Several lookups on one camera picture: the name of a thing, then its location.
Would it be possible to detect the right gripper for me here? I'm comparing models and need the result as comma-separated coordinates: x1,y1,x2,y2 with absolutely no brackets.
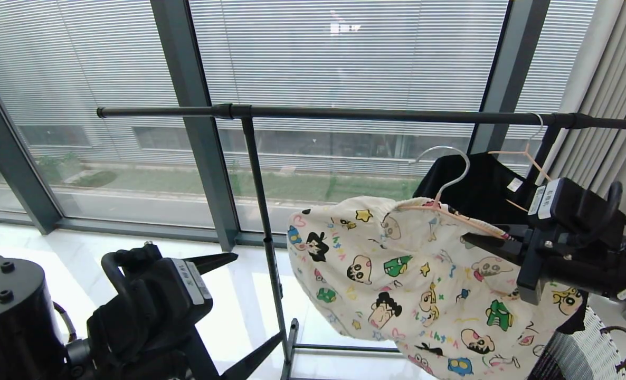
516,224,626,306

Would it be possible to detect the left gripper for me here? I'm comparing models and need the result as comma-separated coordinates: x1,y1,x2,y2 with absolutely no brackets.
65,252,284,380

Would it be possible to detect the pink clothes hanger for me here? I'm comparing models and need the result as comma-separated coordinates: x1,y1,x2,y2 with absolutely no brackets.
487,113,554,214
397,146,514,241

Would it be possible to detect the black garment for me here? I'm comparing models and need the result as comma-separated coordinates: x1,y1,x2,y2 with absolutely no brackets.
413,153,591,334

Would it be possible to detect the cream printed garment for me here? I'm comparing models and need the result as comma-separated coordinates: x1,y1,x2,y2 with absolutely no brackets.
287,196,585,380

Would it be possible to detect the white laundry basket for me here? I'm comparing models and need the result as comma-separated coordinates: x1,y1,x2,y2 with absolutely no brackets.
527,306,626,380

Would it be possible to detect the black clothes rack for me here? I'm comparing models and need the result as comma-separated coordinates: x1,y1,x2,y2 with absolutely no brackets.
97,104,626,380

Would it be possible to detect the beige curtain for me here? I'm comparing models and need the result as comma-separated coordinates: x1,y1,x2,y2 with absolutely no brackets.
543,0,626,238

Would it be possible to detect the window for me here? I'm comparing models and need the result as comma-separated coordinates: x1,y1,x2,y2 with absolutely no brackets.
0,0,599,249

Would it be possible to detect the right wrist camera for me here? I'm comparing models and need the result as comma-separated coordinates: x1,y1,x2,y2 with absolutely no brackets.
527,178,626,249

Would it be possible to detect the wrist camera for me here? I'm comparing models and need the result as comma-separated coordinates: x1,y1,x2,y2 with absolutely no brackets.
86,243,213,365
527,178,626,249

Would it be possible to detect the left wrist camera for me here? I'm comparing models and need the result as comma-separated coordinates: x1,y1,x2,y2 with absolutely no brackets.
86,243,213,365

